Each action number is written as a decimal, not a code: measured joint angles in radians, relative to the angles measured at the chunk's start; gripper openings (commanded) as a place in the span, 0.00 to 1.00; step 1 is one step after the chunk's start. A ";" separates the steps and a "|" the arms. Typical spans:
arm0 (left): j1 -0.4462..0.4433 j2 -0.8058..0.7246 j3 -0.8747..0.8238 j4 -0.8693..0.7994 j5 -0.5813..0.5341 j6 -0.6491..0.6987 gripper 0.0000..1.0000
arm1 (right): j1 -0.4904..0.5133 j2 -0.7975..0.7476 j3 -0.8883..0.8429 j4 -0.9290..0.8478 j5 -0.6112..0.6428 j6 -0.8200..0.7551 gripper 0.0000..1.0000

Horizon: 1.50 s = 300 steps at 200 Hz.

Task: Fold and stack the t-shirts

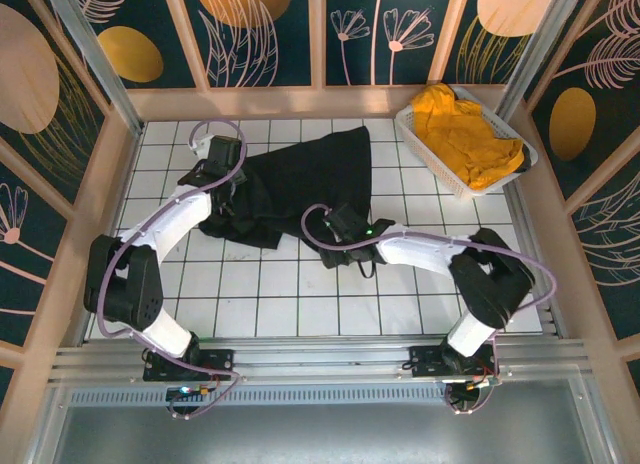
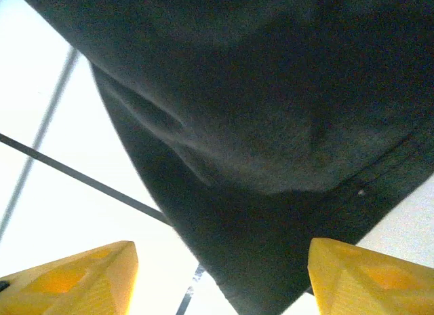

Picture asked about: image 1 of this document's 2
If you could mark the black t-shirt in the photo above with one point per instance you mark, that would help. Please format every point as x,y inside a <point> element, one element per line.
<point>310,169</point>

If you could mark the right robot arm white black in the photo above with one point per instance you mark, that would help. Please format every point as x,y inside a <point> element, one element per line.
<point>415,254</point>

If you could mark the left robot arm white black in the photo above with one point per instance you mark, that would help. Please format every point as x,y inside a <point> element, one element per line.
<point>180,219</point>

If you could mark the white plastic basket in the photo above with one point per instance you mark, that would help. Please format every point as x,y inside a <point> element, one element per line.
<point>427,156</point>

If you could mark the perforated metal strip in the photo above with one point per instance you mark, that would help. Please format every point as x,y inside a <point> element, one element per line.
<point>320,395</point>

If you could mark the floral panel yellow oval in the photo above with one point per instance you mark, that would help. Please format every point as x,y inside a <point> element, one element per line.
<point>130,54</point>

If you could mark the yellow t-shirt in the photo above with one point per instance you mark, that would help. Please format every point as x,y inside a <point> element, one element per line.
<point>465,134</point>

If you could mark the floral panel orange circle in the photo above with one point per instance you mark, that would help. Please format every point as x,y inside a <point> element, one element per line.
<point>240,14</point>

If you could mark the grey metal sheet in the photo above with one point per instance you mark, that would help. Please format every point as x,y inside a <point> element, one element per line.
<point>320,434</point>

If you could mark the dark garment in basket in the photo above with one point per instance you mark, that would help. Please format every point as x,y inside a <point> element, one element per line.
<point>526,164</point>

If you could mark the floral panel pink flowers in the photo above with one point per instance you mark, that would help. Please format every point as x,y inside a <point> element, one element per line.
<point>395,34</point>

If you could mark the floral panel pale circle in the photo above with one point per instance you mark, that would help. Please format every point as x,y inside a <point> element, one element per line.
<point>505,14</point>

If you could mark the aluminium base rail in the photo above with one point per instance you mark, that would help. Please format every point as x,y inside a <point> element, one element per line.
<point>320,359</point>

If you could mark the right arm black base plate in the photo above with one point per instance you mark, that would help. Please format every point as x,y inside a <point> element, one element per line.
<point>425,361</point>

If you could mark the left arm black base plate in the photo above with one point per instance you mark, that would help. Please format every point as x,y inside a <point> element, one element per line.
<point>220,359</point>

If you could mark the aluminium corner post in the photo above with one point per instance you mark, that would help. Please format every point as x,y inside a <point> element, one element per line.
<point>542,49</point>
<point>95,59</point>

